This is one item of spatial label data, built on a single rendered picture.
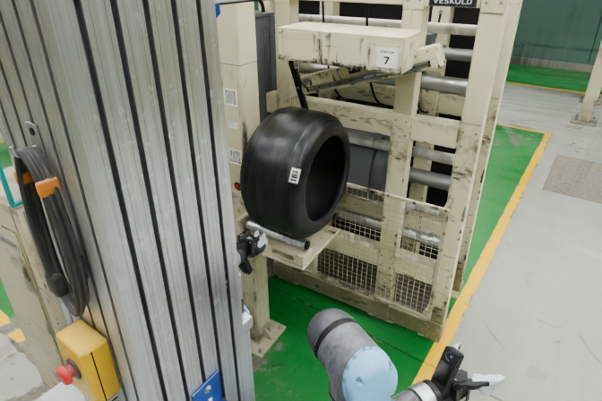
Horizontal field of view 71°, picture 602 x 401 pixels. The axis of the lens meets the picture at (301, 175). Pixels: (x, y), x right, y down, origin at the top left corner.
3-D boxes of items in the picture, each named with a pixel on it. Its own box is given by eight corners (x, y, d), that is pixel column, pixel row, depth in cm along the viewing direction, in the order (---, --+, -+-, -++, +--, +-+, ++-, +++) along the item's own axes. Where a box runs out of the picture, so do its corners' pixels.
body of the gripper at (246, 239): (261, 234, 168) (242, 247, 158) (261, 253, 171) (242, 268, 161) (245, 229, 171) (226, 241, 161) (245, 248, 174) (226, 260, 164)
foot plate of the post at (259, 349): (225, 339, 258) (224, 335, 256) (252, 311, 279) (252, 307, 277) (261, 358, 246) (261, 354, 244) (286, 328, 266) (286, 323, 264)
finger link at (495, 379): (503, 390, 114) (467, 388, 115) (505, 373, 112) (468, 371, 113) (507, 400, 111) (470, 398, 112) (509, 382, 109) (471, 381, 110)
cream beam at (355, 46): (276, 60, 200) (275, 27, 193) (304, 51, 219) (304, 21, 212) (401, 75, 172) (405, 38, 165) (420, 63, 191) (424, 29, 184)
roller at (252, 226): (246, 217, 208) (250, 221, 211) (242, 226, 206) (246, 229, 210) (308, 239, 191) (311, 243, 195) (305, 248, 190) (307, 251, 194)
